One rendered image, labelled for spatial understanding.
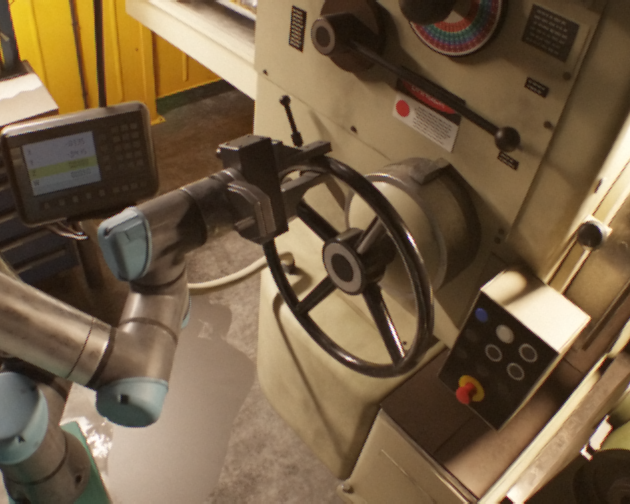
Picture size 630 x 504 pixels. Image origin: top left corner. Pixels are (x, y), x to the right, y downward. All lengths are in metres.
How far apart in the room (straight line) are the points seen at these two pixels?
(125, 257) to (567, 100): 0.58
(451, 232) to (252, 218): 0.35
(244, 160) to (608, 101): 0.46
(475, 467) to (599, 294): 0.71
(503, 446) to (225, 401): 1.12
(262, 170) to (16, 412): 0.47
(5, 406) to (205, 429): 1.38
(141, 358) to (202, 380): 1.64
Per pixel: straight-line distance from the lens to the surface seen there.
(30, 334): 0.58
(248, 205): 0.59
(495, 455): 1.54
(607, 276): 0.94
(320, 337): 0.94
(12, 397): 0.82
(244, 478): 2.03
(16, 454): 0.82
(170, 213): 0.61
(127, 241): 0.59
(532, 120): 0.78
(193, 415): 2.15
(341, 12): 0.93
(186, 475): 2.05
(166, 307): 0.65
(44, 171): 1.24
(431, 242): 0.83
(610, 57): 0.72
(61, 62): 3.30
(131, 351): 0.60
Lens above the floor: 1.90
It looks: 44 degrees down
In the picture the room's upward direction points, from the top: 9 degrees clockwise
